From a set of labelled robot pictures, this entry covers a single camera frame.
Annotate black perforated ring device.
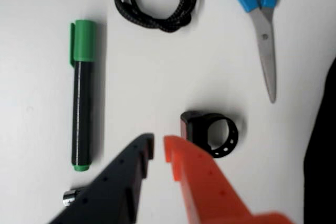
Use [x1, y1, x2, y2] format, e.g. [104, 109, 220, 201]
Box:
[180, 110, 239, 159]

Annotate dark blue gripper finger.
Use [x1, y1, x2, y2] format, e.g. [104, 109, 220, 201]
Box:
[48, 132, 155, 224]

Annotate blue handled scissors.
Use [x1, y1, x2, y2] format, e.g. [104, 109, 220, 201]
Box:
[218, 0, 289, 103]

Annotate black braided USB cable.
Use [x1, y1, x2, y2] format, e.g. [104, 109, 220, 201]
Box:
[43, 0, 199, 33]

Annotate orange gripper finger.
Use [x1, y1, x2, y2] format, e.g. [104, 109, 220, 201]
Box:
[163, 134, 297, 224]

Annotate green and black marker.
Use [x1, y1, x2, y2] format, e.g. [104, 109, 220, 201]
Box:
[69, 19, 97, 172]

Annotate black fabric bag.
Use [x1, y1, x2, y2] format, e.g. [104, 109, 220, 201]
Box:
[303, 57, 336, 224]

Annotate black AA battery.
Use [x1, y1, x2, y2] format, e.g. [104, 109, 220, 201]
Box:
[62, 187, 87, 208]

